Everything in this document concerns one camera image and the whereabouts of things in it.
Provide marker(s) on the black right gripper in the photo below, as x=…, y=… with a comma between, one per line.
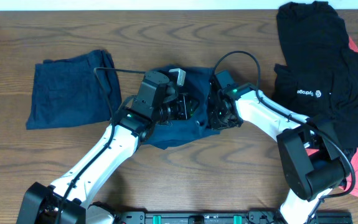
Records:
x=215, y=125

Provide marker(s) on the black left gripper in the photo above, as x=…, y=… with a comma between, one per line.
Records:
x=187, y=102

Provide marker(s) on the dark blue shorts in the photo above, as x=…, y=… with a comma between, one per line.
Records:
x=74, y=91
x=175, y=133

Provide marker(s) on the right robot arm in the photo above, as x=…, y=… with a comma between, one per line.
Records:
x=313, y=164

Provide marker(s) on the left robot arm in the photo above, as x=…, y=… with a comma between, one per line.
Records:
x=68, y=199

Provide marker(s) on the black printed t-shirt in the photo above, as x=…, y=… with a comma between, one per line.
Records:
x=315, y=45

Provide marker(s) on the folded dark blue shorts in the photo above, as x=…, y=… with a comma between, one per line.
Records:
x=74, y=91

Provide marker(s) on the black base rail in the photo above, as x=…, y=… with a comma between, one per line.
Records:
x=197, y=217

